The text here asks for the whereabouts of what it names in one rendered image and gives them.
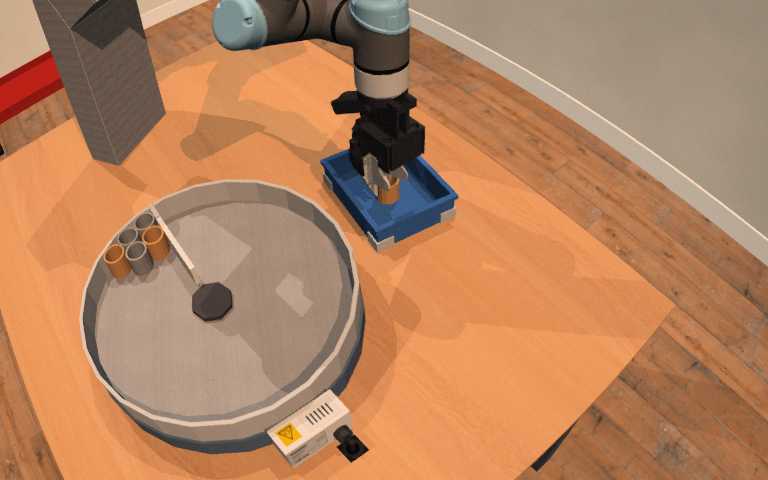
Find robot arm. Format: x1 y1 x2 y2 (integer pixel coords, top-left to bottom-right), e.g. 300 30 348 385
212 0 411 115

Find grey round turntable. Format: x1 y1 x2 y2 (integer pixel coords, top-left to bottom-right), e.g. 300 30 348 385
79 179 369 469

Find grey metal sleeve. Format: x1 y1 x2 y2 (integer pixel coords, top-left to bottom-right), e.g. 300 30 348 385
117 227 142 251
125 241 154 276
134 212 158 242

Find bronze bushing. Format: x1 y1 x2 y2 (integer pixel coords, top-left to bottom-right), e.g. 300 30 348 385
376 176 399 204
104 244 132 279
142 226 170 260

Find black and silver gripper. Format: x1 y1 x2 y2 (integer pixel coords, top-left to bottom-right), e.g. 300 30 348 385
349 88 425 196

